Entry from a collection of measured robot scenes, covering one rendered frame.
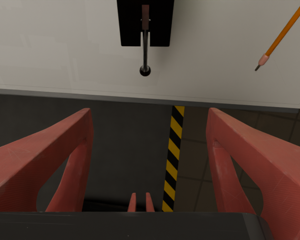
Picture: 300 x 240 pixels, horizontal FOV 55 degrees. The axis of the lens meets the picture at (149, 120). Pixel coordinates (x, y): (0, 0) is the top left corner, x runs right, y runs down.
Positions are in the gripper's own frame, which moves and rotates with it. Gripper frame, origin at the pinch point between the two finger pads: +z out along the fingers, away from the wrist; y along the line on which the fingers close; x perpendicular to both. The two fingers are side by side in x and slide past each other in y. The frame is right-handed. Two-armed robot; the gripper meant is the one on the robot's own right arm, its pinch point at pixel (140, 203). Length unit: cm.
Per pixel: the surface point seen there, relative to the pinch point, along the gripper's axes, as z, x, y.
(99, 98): 22.6, 9.3, 6.8
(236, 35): 19.7, -4.7, -12.1
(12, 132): 71, 82, 60
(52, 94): 22.6, 8.4, 14.5
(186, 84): 21.7, 5.3, -7.2
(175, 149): 69, 95, -17
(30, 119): 75, 78, 52
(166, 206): 50, 119, -12
